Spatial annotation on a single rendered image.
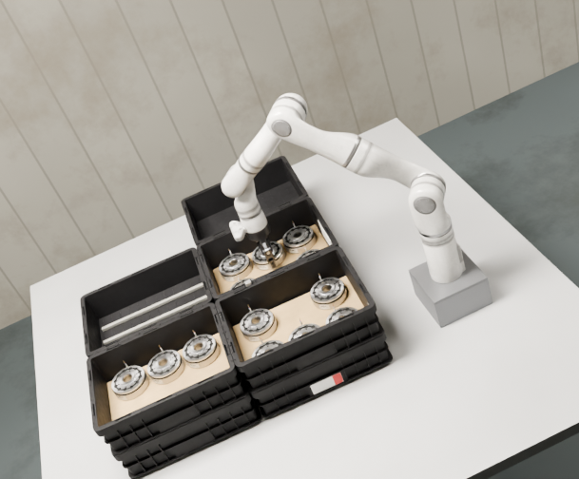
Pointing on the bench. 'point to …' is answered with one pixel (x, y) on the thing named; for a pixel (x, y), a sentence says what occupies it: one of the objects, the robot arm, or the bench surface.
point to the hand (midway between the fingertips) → (270, 258)
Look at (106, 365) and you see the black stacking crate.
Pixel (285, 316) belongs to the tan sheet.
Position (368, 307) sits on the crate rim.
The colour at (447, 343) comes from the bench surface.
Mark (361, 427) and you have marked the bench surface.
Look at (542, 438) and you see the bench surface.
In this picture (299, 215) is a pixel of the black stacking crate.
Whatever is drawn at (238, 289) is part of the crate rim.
